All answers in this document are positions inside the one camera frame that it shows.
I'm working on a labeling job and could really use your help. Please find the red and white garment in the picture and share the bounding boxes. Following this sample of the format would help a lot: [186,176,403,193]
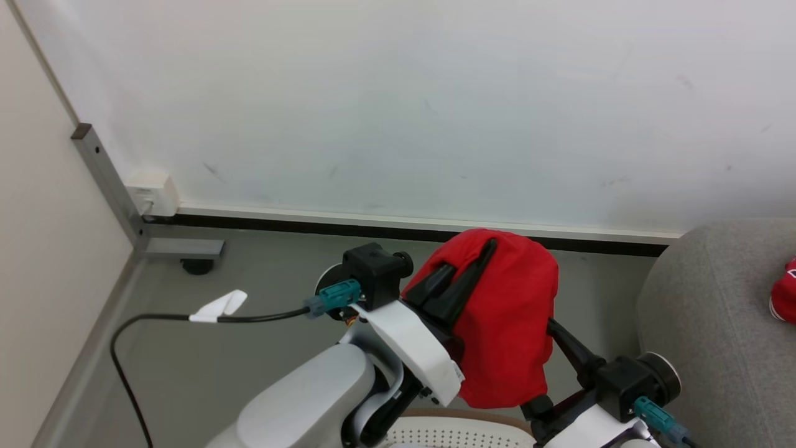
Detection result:
[769,256,796,324]

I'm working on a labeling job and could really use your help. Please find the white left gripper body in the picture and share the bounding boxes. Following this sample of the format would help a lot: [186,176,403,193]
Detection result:
[339,301,466,408]

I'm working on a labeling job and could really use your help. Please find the white cable tag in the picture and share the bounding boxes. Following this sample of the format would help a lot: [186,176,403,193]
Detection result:
[188,289,248,324]

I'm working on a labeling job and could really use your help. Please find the white wall socket box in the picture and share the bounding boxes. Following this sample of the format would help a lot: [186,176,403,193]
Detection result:
[124,172,181,217]

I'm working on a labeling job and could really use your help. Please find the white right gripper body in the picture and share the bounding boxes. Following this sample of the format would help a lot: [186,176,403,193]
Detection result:
[532,398,661,448]

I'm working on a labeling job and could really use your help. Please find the white and black baseboard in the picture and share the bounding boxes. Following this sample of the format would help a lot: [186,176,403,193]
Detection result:
[143,204,683,258]

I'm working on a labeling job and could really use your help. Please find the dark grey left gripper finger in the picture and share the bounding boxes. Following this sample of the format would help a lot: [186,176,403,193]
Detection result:
[428,238,499,332]
[403,264,459,307]

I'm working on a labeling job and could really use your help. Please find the black cable with teal plug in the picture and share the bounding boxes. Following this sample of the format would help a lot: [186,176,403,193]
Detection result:
[111,279,363,448]
[633,396,700,448]

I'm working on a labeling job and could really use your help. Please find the red cloth garment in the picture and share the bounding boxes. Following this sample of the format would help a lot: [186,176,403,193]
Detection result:
[401,228,559,409]

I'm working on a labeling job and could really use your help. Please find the grey fabric sofa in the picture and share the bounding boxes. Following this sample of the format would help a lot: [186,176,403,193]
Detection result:
[636,218,796,448]

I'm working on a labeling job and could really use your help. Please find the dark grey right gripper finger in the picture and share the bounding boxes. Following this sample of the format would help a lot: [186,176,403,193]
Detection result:
[521,394,555,421]
[546,317,608,390]

